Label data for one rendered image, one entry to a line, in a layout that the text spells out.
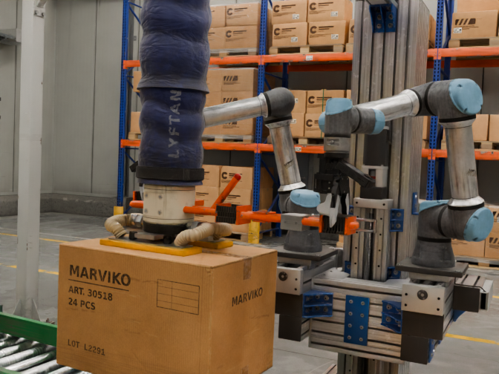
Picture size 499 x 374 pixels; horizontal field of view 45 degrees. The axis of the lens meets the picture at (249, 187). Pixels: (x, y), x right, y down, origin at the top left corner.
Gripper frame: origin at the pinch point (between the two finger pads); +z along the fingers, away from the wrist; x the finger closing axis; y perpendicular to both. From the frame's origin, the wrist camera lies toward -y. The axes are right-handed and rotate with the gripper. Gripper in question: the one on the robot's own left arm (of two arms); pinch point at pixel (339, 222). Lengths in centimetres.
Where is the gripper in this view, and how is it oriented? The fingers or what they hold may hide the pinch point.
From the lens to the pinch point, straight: 173.0
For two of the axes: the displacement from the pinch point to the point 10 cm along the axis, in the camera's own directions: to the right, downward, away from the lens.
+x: -4.9, 0.3, -8.7
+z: -0.4, 10.0, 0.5
